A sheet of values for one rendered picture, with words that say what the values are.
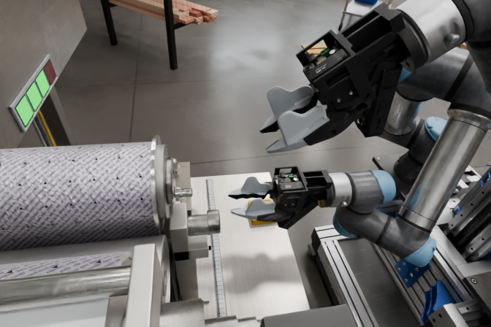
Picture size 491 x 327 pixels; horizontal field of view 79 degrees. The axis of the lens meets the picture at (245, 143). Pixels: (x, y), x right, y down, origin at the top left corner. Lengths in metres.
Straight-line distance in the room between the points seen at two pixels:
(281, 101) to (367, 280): 1.37
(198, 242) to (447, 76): 0.62
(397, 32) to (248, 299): 0.62
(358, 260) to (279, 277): 0.97
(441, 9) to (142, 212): 0.43
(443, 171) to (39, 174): 0.74
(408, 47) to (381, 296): 1.42
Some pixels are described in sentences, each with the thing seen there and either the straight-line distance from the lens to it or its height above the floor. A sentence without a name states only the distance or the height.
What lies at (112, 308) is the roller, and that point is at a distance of 0.24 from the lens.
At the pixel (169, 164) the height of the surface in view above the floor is 1.29.
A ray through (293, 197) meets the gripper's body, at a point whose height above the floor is 1.14.
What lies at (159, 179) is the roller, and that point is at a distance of 0.43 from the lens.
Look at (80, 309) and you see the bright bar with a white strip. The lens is 0.20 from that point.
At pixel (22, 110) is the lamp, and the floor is 1.19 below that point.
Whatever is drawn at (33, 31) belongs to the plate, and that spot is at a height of 1.29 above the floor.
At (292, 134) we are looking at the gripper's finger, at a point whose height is 1.38.
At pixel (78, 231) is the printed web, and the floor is 1.23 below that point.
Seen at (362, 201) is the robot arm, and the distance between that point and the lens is 0.70.
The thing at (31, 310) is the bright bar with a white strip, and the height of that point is 1.44.
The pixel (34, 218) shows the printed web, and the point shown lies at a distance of 0.48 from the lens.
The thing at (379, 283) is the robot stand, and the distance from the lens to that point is 1.71.
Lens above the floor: 1.61
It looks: 41 degrees down
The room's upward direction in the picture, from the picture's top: 6 degrees clockwise
